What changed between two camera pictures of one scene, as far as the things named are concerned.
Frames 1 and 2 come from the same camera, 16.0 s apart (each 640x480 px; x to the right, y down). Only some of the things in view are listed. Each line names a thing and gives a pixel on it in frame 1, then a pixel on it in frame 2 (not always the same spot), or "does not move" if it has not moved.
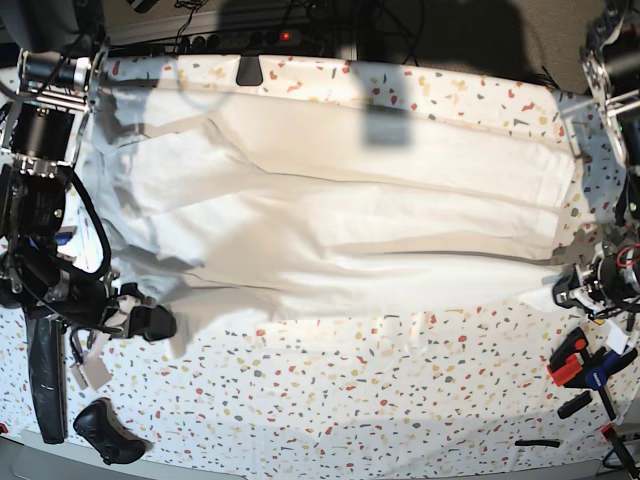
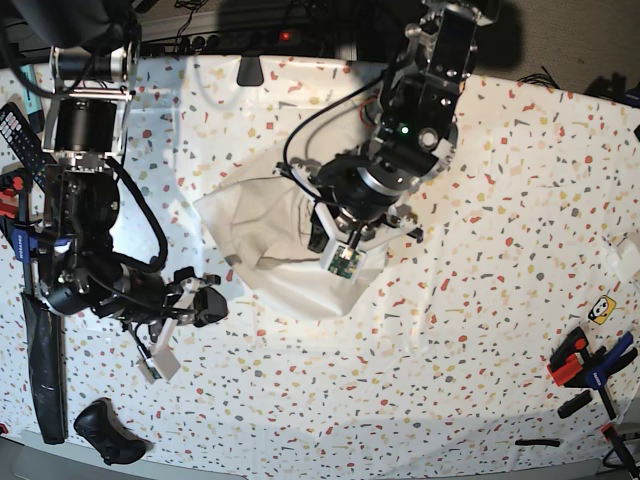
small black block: x=574 y=404 does not move
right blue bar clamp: x=573 y=365 does not move
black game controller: x=99 y=423 does not move
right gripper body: x=609 y=280 -> x=363 y=208
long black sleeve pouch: x=47 y=358 does not move
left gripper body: x=89 y=302 -> x=143 y=297
